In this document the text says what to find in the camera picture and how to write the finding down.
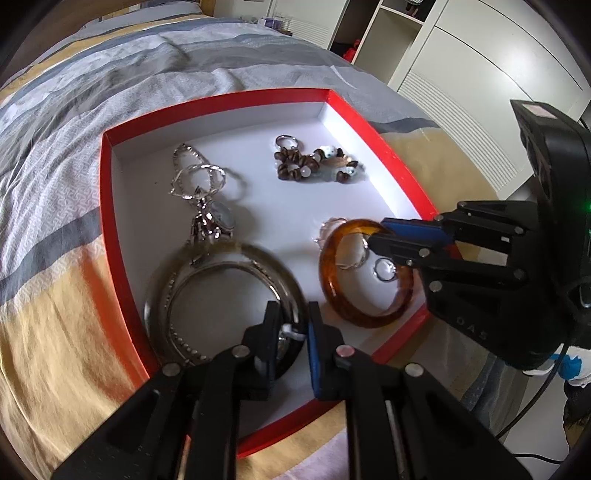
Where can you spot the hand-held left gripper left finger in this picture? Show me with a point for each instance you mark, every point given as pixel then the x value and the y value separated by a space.
pixel 258 350

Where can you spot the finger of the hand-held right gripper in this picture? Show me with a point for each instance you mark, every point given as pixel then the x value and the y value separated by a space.
pixel 415 228
pixel 401 251

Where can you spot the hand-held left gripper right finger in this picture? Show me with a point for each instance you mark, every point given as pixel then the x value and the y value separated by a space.
pixel 315 350

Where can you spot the amber bangle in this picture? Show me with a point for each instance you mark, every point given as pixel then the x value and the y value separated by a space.
pixel 332 295

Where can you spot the red shallow box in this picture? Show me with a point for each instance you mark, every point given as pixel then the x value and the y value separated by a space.
pixel 277 203

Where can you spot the dark brown bangle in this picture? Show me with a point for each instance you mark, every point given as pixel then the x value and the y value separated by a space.
pixel 274 264

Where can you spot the large silver bangle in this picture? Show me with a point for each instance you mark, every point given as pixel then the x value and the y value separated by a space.
pixel 207 271

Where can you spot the white wardrobe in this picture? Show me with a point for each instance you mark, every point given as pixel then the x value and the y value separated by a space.
pixel 485 69

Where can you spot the red item in wardrobe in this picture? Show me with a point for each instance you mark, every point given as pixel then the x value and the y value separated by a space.
pixel 353 50

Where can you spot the yellow dark cloth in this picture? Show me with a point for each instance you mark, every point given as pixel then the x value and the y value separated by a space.
pixel 577 410

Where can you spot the wooden nightstand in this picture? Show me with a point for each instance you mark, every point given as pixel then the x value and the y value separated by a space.
pixel 274 24

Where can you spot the striped duvet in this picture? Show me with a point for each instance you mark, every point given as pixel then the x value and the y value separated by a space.
pixel 69 138

